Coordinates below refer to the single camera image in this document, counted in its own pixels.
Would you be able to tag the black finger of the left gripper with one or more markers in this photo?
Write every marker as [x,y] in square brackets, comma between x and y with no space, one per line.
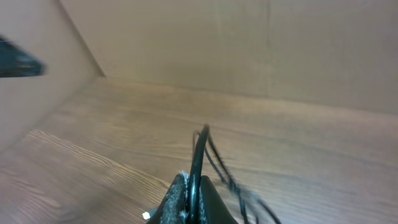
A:
[15,62]

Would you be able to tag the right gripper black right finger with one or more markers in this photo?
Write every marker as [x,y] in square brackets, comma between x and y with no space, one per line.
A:
[212,209]

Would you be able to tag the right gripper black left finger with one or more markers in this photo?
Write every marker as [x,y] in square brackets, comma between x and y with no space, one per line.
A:
[172,207]

